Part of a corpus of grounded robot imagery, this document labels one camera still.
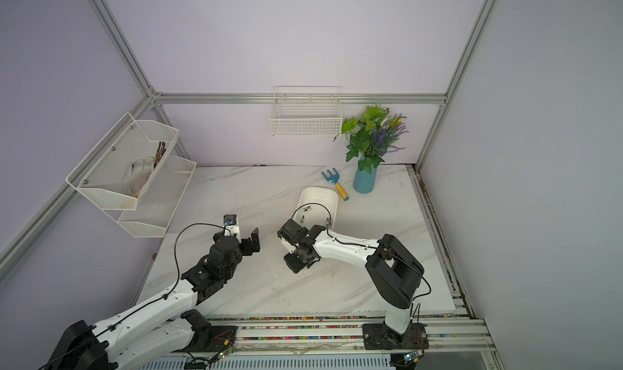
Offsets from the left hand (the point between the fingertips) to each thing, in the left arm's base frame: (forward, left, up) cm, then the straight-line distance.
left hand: (244, 231), depth 83 cm
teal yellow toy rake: (+36, -34, -12) cm, 51 cm away
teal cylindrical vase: (+30, -47, -7) cm, 56 cm away
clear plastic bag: (+12, +33, +17) cm, 39 cm away
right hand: (-8, -19, -10) cm, 23 cm away
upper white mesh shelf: (+12, +39, +19) cm, 45 cm away
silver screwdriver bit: (+14, -19, -12) cm, 27 cm away
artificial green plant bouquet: (+28, -45, +20) cm, 57 cm away
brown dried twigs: (+20, +28, +19) cm, 40 cm away
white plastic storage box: (+15, -24, -12) cm, 31 cm away
